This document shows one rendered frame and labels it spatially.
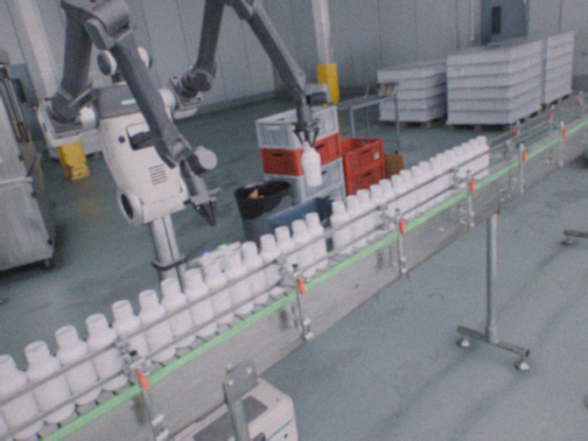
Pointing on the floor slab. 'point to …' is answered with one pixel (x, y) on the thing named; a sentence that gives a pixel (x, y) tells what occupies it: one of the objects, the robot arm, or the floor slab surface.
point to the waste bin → (262, 206)
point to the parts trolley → (367, 115)
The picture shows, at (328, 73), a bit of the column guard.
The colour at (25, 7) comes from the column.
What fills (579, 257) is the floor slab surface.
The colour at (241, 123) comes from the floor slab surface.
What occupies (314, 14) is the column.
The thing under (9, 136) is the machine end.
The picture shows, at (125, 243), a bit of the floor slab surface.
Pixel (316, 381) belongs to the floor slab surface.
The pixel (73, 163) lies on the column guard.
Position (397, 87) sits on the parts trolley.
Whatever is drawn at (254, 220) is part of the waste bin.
